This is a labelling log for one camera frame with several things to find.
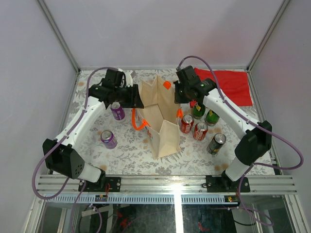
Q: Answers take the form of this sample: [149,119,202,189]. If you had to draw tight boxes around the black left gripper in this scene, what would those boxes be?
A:
[114,83,144,108]

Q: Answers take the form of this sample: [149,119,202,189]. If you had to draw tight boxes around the purple soda can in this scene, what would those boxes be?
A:
[110,102,125,122]
[100,130,117,149]

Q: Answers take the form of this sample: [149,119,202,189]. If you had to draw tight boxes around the green glass bottle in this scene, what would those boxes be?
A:
[192,102,206,119]
[205,109,220,126]

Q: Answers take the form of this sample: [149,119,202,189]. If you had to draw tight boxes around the beige canvas bag orange handles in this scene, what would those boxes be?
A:
[132,76,183,159]

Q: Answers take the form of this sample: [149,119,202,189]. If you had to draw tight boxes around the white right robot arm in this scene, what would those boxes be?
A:
[174,66,272,192]

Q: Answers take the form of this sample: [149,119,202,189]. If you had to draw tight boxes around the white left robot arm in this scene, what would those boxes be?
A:
[43,68,144,192]

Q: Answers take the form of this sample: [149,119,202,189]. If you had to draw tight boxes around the red cola can left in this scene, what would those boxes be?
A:
[180,114,194,133]

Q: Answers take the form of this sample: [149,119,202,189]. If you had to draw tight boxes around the red cola can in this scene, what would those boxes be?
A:
[180,114,194,133]
[193,122,208,141]

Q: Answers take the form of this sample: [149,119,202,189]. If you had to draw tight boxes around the red cola can right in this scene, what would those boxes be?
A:
[193,122,208,141]

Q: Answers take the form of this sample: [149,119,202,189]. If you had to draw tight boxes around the red cloth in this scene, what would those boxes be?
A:
[189,67,254,109]

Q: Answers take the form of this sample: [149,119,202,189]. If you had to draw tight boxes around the black energy drink can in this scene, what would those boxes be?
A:
[207,133,226,155]

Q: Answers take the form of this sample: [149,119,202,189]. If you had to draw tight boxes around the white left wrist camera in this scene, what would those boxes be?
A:
[118,68,133,87]

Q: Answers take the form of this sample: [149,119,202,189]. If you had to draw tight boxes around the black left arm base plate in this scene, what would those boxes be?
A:
[84,177,121,193]

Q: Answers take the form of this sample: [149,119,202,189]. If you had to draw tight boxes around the aluminium front rail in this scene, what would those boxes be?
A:
[36,174,298,195]

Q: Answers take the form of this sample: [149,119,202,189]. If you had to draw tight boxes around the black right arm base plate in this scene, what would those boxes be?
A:
[205,175,240,193]

